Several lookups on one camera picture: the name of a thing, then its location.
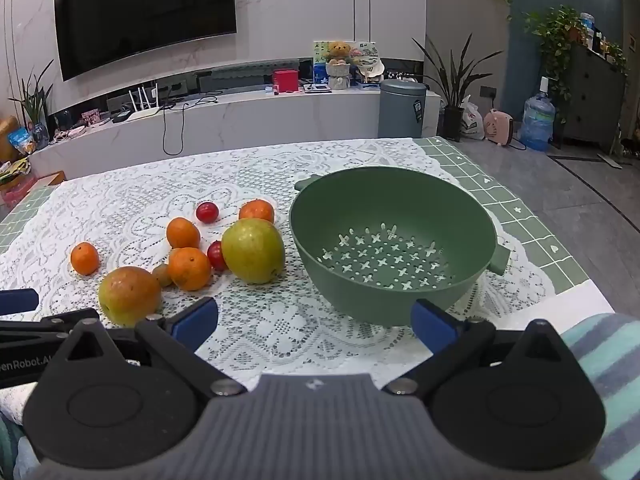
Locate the red box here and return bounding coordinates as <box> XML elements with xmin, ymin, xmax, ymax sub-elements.
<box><xmin>272</xmin><ymin>69</ymin><xmax>299</xmax><ymax>94</ymax></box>

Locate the white wifi router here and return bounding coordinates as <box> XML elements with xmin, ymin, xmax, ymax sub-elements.
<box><xmin>127</xmin><ymin>86</ymin><xmax>161</xmax><ymax>122</ymax></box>

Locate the teal striped blanket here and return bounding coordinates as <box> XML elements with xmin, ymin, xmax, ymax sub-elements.
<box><xmin>560</xmin><ymin>312</ymin><xmax>640</xmax><ymax>480</ymax></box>

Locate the white television cabinet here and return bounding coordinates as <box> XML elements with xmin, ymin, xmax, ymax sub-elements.
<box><xmin>27</xmin><ymin>91</ymin><xmax>442</xmax><ymax>181</ymax></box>

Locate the blue snack packet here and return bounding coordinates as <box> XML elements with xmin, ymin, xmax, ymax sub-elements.
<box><xmin>7</xmin><ymin>127</ymin><xmax>37</xmax><ymax>156</ymax></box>

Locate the black cable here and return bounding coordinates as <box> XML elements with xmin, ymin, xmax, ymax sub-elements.
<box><xmin>161</xmin><ymin>94</ymin><xmax>222</xmax><ymax>156</ymax></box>

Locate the black flat television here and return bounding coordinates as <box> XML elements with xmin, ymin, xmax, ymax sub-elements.
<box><xmin>54</xmin><ymin>0</ymin><xmax>237</xmax><ymax>82</ymax></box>

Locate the blue water bottle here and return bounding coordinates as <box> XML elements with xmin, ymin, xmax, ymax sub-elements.
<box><xmin>520</xmin><ymin>77</ymin><xmax>556</xmax><ymax>152</ymax></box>

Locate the small grass plant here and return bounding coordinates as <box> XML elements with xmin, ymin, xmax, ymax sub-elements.
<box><xmin>7</xmin><ymin>60</ymin><xmax>54</xmax><ymax>131</ymax></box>

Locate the yellow lemon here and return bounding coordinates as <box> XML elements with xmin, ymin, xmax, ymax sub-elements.
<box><xmin>98</xmin><ymin>266</ymin><xmax>162</xmax><ymax>327</ymax></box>

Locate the green checked tablecloth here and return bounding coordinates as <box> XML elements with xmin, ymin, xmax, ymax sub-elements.
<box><xmin>0</xmin><ymin>135</ymin><xmax>591</xmax><ymax>286</ymax></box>

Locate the long leaf potted plant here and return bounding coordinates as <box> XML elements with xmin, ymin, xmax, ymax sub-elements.
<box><xmin>412</xmin><ymin>35</ymin><xmax>503</xmax><ymax>142</ymax></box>

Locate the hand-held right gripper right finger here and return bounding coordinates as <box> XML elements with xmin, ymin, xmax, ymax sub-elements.
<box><xmin>382</xmin><ymin>299</ymin><xmax>576</xmax><ymax>397</ymax></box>

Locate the grey drawer cabinet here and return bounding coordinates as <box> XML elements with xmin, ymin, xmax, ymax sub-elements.
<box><xmin>560</xmin><ymin>42</ymin><xmax>628</xmax><ymax>153</ymax></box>

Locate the pink pig heater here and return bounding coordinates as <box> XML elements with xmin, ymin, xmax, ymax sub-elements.
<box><xmin>483</xmin><ymin>109</ymin><xmax>516</xmax><ymax>148</ymax></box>

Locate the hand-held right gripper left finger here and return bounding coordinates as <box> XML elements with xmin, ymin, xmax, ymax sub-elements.
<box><xmin>47</xmin><ymin>297</ymin><xmax>248</xmax><ymax>400</ymax></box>

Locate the grey blue trash bin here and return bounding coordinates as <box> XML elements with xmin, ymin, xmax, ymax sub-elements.
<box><xmin>378</xmin><ymin>79</ymin><xmax>428</xmax><ymax>139</ymax></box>

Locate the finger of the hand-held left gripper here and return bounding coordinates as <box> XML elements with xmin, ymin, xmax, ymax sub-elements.
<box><xmin>0</xmin><ymin>310</ymin><xmax>98</xmax><ymax>347</ymax></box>
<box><xmin>0</xmin><ymin>288</ymin><xmax>39</xmax><ymax>315</ymax></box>

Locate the large green yellow pear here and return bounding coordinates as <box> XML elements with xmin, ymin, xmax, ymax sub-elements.
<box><xmin>221</xmin><ymin>218</ymin><xmax>286</xmax><ymax>285</ymax></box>

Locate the white plastic bag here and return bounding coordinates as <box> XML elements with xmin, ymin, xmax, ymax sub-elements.
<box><xmin>460</xmin><ymin>95</ymin><xmax>486</xmax><ymax>141</ymax></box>

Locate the orange tangerine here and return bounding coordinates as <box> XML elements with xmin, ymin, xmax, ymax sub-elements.
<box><xmin>166</xmin><ymin>217</ymin><xmax>201</xmax><ymax>249</ymax></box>
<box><xmin>239</xmin><ymin>199</ymin><xmax>275</xmax><ymax>224</ymax></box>
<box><xmin>70</xmin><ymin>242</ymin><xmax>100</xmax><ymax>276</ymax></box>
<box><xmin>167</xmin><ymin>247</ymin><xmax>213</xmax><ymax>291</ymax></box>

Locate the green plastic colander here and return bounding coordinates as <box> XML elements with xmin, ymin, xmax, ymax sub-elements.
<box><xmin>289</xmin><ymin>166</ymin><xmax>511</xmax><ymax>327</ymax></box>

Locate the white lace tablecloth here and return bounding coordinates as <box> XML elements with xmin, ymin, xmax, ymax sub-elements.
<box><xmin>0</xmin><ymin>137</ymin><xmax>556</xmax><ymax>411</ymax></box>

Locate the printed round fan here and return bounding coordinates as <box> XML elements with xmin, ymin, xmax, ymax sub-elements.
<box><xmin>350</xmin><ymin>42</ymin><xmax>384</xmax><ymax>70</ymax></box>

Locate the green pothos plant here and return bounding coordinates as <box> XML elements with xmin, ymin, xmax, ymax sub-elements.
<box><xmin>522</xmin><ymin>6</ymin><xmax>586</xmax><ymax>102</ymax></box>

